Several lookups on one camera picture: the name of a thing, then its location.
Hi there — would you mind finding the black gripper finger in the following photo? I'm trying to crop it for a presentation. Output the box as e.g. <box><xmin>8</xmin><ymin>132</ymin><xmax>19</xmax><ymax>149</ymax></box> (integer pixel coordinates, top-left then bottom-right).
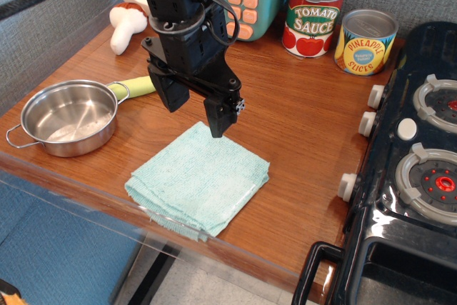
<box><xmin>204</xmin><ymin>96</ymin><xmax>238</xmax><ymax>138</ymax></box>
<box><xmin>148</xmin><ymin>66</ymin><xmax>190</xmax><ymax>112</ymax></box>

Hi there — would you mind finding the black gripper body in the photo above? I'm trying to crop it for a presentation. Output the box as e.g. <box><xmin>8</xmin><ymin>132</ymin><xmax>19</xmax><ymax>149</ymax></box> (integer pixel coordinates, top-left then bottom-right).
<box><xmin>142</xmin><ymin>19</ymin><xmax>245</xmax><ymax>115</ymax></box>

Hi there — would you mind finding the yellow-green toy spoon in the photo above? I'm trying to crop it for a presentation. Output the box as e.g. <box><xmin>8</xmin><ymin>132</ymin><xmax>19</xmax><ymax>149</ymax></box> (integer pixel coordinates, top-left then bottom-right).
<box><xmin>108</xmin><ymin>76</ymin><xmax>156</xmax><ymax>101</ymax></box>

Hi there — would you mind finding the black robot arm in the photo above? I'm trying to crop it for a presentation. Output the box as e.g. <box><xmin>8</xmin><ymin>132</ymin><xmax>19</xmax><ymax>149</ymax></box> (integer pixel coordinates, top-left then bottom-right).
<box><xmin>142</xmin><ymin>0</ymin><xmax>244</xmax><ymax>138</ymax></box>

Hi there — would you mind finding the light blue folded towel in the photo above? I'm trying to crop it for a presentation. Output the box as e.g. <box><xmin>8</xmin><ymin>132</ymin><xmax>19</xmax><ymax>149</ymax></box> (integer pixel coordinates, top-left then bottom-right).
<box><xmin>125</xmin><ymin>122</ymin><xmax>270</xmax><ymax>241</ymax></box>

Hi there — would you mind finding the plush toy mushroom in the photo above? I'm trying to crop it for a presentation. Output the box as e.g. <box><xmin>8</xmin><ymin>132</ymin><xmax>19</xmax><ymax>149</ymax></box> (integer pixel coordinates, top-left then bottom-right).
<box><xmin>109</xmin><ymin>2</ymin><xmax>148</xmax><ymax>55</ymax></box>

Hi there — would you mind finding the stainless steel pot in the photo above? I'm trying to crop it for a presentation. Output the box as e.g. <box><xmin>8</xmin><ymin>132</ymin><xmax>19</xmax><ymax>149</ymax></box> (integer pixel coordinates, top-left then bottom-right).
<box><xmin>6</xmin><ymin>79</ymin><xmax>130</xmax><ymax>157</ymax></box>

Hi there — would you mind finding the tomato sauce can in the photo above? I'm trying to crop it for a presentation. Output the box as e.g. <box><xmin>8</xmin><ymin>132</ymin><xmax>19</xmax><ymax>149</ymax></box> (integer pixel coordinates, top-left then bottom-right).
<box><xmin>282</xmin><ymin>0</ymin><xmax>343</xmax><ymax>58</ymax></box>

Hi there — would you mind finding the pineapple slices can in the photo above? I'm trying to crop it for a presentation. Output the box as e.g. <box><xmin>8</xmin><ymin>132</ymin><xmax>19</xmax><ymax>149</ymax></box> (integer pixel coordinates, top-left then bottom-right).
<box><xmin>334</xmin><ymin>9</ymin><xmax>398</xmax><ymax>76</ymax></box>

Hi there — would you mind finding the black toy stove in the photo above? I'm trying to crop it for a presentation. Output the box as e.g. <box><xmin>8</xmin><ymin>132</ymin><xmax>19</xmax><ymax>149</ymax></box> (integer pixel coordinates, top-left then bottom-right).
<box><xmin>293</xmin><ymin>21</ymin><xmax>456</xmax><ymax>304</ymax></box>

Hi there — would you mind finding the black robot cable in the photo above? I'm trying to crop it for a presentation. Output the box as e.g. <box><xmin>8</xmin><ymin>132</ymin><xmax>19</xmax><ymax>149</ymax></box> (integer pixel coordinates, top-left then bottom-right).
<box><xmin>206</xmin><ymin>0</ymin><xmax>241</xmax><ymax>47</ymax></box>

